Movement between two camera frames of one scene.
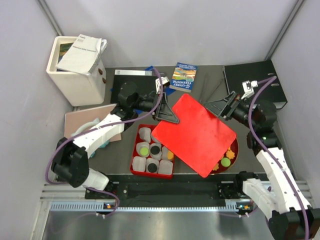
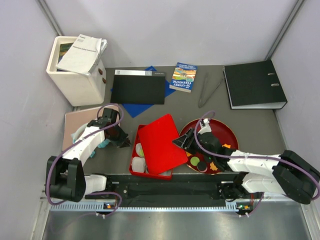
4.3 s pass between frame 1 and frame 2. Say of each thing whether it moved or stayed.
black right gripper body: moved
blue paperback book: stayed
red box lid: moved
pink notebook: stayed
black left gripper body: moved
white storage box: stayed
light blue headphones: stayed
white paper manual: stayed
